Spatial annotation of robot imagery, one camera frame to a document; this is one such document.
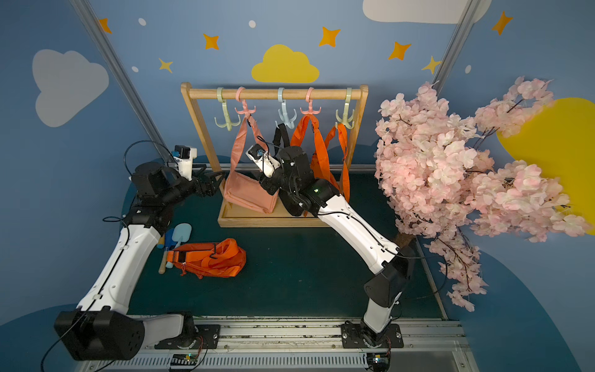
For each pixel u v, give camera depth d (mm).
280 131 760
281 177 593
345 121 745
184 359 732
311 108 732
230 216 1006
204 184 638
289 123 744
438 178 491
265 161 556
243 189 1015
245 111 745
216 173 663
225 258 867
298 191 526
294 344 736
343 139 752
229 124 728
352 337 744
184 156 595
